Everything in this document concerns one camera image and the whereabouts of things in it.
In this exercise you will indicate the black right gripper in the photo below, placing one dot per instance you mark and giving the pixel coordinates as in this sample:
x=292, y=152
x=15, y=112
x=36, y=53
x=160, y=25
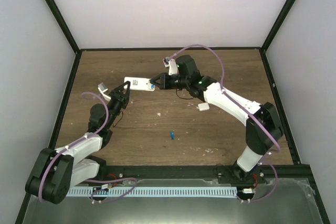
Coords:
x=165, y=85

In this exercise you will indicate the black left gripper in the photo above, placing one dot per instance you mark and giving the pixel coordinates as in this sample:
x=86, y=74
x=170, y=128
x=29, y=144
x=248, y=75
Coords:
x=123, y=99

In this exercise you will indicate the white remote control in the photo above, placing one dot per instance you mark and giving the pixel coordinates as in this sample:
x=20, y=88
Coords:
x=139, y=84

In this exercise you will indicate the white battery compartment cover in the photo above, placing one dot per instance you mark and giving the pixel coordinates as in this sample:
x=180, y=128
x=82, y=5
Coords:
x=203, y=106

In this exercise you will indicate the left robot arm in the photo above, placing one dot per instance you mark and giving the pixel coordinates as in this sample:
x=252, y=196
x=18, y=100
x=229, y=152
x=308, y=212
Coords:
x=56, y=171

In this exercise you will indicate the grey metal front plate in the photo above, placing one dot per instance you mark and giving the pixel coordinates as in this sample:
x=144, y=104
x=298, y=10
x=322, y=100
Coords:
x=282, y=200

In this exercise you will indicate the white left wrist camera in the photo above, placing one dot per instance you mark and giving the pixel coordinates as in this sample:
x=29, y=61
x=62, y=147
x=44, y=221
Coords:
x=103, y=90

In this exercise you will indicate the light blue slotted cable duct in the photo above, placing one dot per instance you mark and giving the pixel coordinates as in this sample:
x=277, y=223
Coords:
x=212, y=192

